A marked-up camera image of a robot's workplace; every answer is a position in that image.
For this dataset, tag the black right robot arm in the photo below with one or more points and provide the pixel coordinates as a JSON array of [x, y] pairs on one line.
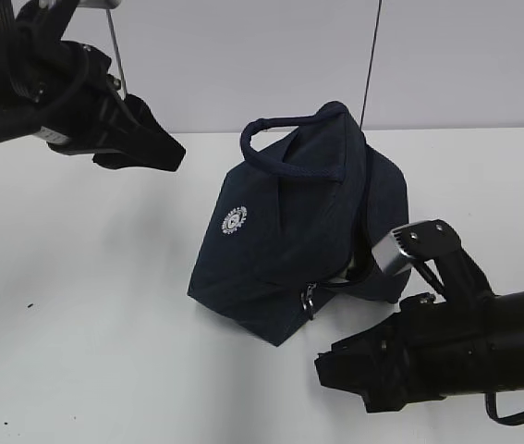
[[429, 351]]

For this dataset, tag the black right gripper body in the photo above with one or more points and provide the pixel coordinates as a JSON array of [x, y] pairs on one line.
[[377, 365]]

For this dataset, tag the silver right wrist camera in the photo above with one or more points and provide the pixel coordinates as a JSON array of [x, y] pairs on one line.
[[418, 242]]

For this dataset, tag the dark blue fabric lunch bag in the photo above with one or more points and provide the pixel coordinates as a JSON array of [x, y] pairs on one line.
[[308, 193]]

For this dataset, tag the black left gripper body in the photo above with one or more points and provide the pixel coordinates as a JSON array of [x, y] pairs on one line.
[[75, 106]]

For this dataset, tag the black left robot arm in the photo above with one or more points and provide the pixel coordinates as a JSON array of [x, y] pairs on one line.
[[26, 36]]

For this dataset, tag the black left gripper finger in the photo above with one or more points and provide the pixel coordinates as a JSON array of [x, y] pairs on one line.
[[141, 142], [116, 161]]

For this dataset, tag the green lid glass container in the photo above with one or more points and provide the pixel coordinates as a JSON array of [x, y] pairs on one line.
[[356, 267]]

